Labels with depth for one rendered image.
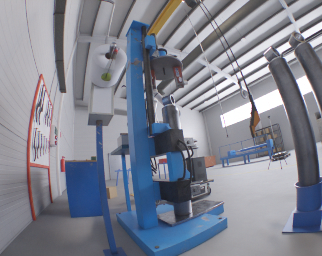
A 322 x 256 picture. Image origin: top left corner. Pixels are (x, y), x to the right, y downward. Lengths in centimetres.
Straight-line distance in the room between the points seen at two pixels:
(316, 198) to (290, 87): 92
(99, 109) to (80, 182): 159
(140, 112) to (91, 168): 135
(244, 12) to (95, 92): 613
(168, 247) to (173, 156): 78
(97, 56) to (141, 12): 644
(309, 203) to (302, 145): 48
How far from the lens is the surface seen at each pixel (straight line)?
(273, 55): 157
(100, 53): 113
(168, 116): 175
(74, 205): 257
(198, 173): 297
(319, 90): 138
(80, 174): 250
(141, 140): 150
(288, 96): 138
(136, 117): 155
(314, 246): 128
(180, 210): 174
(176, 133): 133
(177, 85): 202
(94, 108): 116
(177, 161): 134
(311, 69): 143
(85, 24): 767
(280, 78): 144
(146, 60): 189
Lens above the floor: 76
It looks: 15 degrees up
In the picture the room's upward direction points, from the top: 7 degrees counter-clockwise
